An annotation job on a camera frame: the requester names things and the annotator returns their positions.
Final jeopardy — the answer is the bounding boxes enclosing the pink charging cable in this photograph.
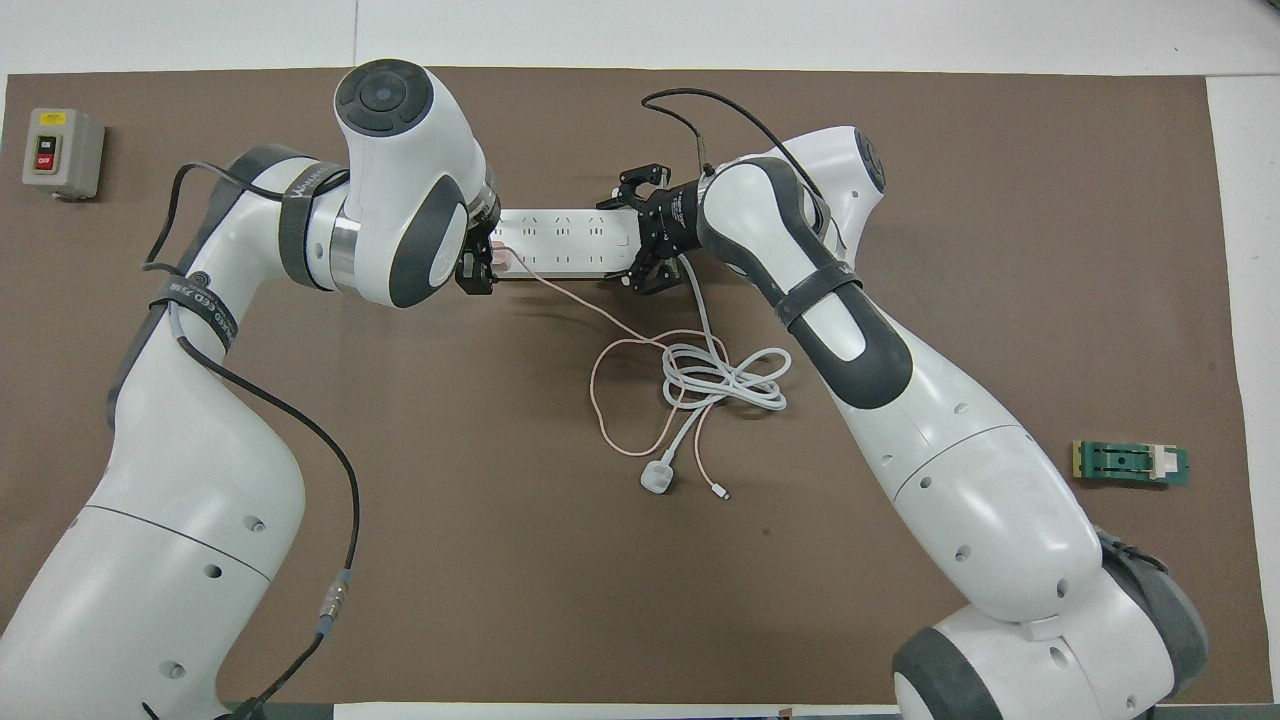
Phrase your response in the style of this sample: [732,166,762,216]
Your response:
[510,262,732,501]

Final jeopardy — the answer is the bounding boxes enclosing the green knife switch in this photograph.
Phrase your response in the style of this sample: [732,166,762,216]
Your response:
[1072,440,1191,491]

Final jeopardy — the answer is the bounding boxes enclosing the grey switch box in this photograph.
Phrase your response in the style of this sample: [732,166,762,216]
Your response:
[22,108,106,201]

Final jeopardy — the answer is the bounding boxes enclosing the white power strip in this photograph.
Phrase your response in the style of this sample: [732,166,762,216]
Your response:
[488,208,646,282]

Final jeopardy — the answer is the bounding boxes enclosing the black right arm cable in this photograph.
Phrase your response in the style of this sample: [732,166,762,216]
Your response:
[642,88,831,201]

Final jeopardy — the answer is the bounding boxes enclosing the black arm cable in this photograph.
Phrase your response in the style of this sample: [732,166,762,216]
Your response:
[642,88,831,201]
[140,160,361,720]

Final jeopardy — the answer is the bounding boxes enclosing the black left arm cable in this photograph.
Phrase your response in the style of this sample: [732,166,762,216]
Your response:
[140,160,361,720]

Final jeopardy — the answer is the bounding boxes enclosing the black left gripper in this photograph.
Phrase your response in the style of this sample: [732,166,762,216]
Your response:
[456,195,501,298]

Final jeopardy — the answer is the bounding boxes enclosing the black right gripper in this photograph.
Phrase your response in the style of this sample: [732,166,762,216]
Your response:
[598,165,706,296]

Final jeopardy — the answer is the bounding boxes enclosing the white power cord with plug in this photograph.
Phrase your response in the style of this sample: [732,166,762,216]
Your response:
[640,255,793,496]

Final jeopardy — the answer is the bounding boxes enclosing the brown table mat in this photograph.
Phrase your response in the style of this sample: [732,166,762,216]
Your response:
[0,66,1246,706]

